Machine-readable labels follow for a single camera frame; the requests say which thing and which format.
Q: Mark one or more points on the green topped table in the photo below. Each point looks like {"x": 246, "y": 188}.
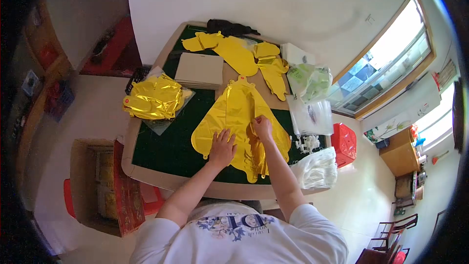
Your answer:
{"x": 168, "y": 150}

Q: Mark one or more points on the stack of clear plastic bags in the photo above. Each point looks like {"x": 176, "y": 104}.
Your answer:
{"x": 311, "y": 117}

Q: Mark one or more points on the person's right fingers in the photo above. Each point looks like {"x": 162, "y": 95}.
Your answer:
{"x": 258, "y": 120}

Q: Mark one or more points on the white paper box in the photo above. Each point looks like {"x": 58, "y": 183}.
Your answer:
{"x": 295, "y": 53}

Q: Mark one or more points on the brown paper sheet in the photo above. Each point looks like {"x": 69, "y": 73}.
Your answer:
{"x": 274, "y": 99}

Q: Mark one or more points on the green and white plastic bag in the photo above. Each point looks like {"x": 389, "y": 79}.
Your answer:
{"x": 311, "y": 80}

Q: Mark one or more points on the person's left fingers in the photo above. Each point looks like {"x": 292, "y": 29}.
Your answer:
{"x": 222, "y": 136}

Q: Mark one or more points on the black basket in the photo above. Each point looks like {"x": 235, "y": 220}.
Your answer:
{"x": 137, "y": 77}

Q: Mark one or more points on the stack of grey cardboard sheets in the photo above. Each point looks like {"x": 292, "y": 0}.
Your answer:
{"x": 199, "y": 69}

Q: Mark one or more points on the curved yellow foil balloon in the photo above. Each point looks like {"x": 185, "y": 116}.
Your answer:
{"x": 273, "y": 69}

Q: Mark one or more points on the long yellow foil balloon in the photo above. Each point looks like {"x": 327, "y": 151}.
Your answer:
{"x": 234, "y": 53}

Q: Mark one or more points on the white bag of straws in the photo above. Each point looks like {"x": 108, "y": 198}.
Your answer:
{"x": 318, "y": 168}

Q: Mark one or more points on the pile of gold foil balloons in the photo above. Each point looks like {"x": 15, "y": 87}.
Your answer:
{"x": 155, "y": 97}

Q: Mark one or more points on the red plastic stool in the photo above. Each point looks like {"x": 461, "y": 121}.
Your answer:
{"x": 344, "y": 145}
{"x": 152, "y": 200}

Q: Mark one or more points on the person's right hand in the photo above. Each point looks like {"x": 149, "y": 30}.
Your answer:
{"x": 263, "y": 128}

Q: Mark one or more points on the person's left thumb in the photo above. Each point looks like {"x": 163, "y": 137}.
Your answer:
{"x": 234, "y": 150}

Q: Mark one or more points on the open cardboard box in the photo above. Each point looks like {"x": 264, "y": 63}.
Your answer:
{"x": 106, "y": 187}

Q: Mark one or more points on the wooden cabinet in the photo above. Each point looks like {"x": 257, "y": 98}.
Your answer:
{"x": 399, "y": 154}

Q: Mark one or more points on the dark wooden chair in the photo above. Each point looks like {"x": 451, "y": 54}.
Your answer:
{"x": 394, "y": 231}

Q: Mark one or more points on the window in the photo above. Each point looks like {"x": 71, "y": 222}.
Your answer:
{"x": 384, "y": 58}

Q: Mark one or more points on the person's body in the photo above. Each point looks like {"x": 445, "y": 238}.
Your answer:
{"x": 241, "y": 238}

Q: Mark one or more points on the clear plastic bag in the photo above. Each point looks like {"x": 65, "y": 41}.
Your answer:
{"x": 161, "y": 124}

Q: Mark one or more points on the black bag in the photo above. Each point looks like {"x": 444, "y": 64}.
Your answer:
{"x": 229, "y": 27}

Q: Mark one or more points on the person's left hand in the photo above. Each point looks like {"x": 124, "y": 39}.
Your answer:
{"x": 221, "y": 151}

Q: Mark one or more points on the red wooden furniture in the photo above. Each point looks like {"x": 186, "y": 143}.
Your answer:
{"x": 113, "y": 51}

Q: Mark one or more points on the pile of small white parts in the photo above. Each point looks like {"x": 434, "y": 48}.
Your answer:
{"x": 307, "y": 143}

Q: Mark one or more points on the large gold foil balloon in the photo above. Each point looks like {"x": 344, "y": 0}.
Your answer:
{"x": 227, "y": 117}

